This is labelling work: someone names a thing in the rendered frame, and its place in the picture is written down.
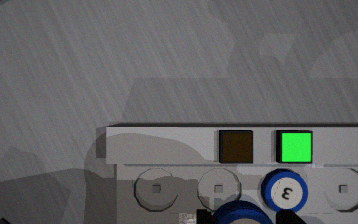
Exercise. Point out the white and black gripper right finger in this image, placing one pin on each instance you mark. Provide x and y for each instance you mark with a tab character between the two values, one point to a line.
287	216

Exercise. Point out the blue screw cap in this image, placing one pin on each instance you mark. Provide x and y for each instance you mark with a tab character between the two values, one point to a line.
240	212
284	189

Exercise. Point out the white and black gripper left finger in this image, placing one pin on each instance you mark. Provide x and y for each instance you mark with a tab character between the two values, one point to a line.
204	217

